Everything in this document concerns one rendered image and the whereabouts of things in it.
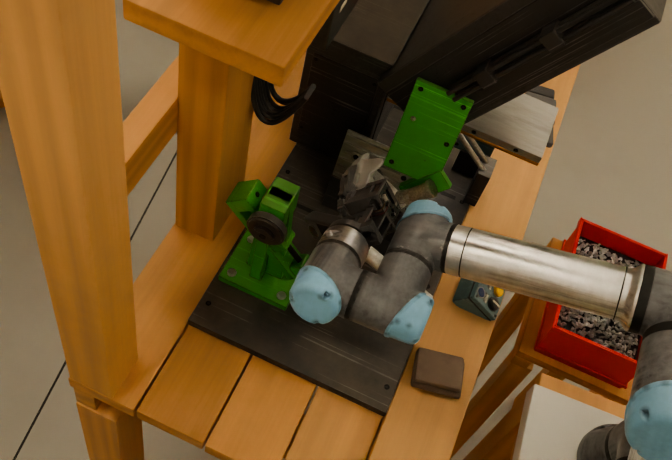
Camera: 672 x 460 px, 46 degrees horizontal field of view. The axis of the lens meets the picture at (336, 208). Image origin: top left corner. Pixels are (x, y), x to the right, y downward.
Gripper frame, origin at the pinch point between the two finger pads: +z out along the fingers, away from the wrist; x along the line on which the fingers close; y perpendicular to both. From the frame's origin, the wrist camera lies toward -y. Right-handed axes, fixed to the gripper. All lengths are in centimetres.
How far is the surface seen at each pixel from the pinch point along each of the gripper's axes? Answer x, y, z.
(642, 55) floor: -92, 7, 257
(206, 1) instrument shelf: 40.4, -1.6, -15.4
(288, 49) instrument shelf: 30.1, 7.8, -17.4
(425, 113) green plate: 0.7, 4.2, 21.7
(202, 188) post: 8.2, -34.8, 0.2
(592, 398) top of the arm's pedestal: -67, 14, 13
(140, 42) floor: 22, -148, 142
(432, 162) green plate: -9.6, 1.0, 21.7
